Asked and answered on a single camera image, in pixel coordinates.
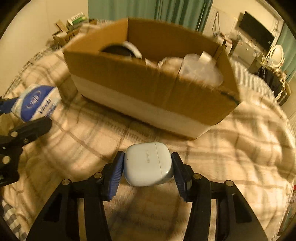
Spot blue white tissue pack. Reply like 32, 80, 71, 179
11, 84, 61, 123

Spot white earbuds case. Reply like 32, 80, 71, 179
123, 143, 174, 187

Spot black headphones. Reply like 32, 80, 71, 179
100, 41, 142, 59

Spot white lace cloth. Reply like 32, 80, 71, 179
158, 57, 184, 75

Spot beige plaid blanket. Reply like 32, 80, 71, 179
1, 18, 295, 240

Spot small cardboard box with items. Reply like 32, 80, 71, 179
52, 12, 97, 47

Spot open brown cardboard box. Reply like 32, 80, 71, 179
64, 19, 240, 139

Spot green checked bed sheet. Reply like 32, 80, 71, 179
230, 58, 275, 100

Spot black bag on chair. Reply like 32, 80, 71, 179
256, 66, 283, 100

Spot round white container in box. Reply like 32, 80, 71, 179
179, 51, 223, 87

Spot white oval vanity mirror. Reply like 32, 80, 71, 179
266, 45, 285, 68

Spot grey mini fridge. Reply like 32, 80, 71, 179
232, 40, 262, 73

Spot green curtain right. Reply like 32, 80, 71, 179
277, 23, 296, 82

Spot green curtain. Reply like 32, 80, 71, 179
88, 0, 213, 32
277, 23, 296, 82

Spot green curtain centre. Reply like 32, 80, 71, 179
88, 0, 213, 32

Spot black wall television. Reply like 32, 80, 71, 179
239, 12, 274, 50

